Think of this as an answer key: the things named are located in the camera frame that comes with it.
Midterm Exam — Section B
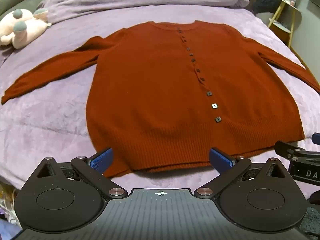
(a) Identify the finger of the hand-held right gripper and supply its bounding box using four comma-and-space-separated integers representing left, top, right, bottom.
274, 132, 320, 161

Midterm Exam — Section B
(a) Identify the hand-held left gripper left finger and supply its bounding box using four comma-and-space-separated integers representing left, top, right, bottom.
33, 148, 128, 198

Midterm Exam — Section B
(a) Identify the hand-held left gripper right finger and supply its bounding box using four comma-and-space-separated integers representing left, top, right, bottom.
194, 147, 290, 198

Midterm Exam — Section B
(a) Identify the red buttoned knit cardigan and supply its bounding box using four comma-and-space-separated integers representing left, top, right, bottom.
1, 20, 320, 178

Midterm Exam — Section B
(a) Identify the purple bed blanket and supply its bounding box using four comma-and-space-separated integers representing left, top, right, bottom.
0, 4, 320, 192

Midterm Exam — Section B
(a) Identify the yellow side table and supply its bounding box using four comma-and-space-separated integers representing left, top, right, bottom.
267, 0, 302, 48

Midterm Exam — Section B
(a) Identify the dark cloth pile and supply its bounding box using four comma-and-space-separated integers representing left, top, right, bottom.
252, 0, 278, 15

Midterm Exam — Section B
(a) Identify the pink plush toy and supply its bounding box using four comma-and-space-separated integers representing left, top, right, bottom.
0, 8, 52, 50

